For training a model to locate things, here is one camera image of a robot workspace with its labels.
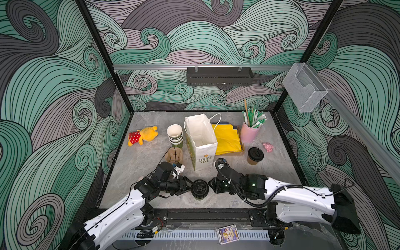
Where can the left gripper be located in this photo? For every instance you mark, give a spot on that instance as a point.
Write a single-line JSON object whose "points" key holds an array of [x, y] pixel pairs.
{"points": [[182, 186]]}

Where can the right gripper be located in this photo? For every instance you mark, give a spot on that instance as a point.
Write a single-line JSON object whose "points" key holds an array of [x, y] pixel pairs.
{"points": [[215, 185]]}

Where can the brown paper coffee cup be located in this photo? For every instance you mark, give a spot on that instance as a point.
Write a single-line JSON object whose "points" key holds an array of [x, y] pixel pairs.
{"points": [[252, 162]]}

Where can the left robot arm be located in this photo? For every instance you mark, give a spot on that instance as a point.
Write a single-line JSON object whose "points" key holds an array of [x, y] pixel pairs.
{"points": [[131, 211]]}

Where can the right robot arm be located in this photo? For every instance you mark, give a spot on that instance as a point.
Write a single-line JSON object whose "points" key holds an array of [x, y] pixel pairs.
{"points": [[286, 202]]}

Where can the white paper takeout bag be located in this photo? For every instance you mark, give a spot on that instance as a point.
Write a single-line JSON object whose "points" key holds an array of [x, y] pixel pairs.
{"points": [[201, 139]]}

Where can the stack of pulp cup carriers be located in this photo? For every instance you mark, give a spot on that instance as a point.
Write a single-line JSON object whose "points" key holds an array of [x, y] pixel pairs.
{"points": [[174, 155]]}

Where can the cardboard napkin tray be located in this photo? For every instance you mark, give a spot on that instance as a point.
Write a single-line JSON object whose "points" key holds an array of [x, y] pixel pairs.
{"points": [[242, 152]]}

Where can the small pink toy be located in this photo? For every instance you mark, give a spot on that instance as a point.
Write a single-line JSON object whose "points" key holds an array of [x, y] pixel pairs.
{"points": [[268, 147]]}

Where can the yellow bear plush toy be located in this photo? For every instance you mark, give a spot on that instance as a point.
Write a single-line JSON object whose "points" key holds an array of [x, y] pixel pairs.
{"points": [[147, 134]]}

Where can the pink straw holder cup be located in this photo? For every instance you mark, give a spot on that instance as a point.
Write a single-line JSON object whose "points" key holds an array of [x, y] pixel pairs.
{"points": [[248, 134]]}

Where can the small picture card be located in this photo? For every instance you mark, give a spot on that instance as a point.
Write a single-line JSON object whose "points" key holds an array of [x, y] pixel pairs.
{"points": [[227, 234]]}

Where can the yellow napkin stack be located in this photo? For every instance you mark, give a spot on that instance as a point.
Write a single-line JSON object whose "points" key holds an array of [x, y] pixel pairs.
{"points": [[228, 139]]}

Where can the stack of paper cups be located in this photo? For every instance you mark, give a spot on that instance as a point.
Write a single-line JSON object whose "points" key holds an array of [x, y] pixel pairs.
{"points": [[175, 135]]}

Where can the wrapped straws bundle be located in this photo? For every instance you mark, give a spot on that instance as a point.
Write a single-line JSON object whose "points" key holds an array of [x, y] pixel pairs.
{"points": [[253, 118]]}

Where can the white slotted cable duct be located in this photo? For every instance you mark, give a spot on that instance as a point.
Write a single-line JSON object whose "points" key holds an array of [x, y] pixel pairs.
{"points": [[191, 235]]}

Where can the clear acrylic wall holder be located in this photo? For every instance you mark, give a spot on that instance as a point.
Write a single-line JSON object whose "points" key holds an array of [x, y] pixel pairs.
{"points": [[304, 86]]}

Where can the black wall shelf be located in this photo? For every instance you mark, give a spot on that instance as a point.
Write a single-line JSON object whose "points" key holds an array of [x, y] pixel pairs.
{"points": [[219, 76]]}

